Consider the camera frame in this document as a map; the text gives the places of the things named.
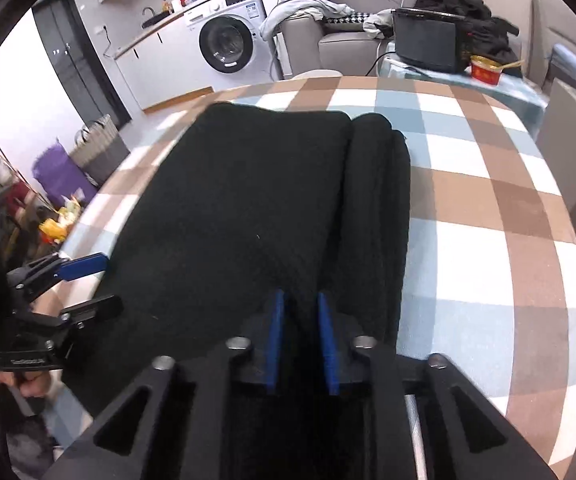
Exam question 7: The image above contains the purple paper bag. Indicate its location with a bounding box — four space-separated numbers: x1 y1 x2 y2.
32 142 97 209

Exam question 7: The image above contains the white kitchen cabinet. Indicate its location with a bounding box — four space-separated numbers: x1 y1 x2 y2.
116 18 212 110

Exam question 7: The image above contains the red food bowl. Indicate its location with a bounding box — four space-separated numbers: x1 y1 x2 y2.
470 55 523 86

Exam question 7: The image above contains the black knit sweater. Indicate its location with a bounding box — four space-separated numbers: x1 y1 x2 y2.
60 102 413 480

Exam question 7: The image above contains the teal checkered side tablecloth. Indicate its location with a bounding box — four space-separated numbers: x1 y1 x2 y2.
377 52 548 139

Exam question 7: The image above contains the white round stool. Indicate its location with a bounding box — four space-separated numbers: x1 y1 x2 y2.
292 68 343 80

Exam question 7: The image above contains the person's left hand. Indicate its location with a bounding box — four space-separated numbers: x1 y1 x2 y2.
0 370 61 398

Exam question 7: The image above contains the woven laundry basket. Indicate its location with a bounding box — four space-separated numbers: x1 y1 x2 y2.
69 114 130 188

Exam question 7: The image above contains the grey sofa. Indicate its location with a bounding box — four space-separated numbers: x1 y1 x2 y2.
280 0 402 76

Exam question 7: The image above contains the black clothes pile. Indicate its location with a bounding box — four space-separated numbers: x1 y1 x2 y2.
415 0 520 65

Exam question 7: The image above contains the white washing machine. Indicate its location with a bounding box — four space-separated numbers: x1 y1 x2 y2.
183 0 283 91

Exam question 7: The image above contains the light grey blanket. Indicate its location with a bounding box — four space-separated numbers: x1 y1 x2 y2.
259 0 355 41

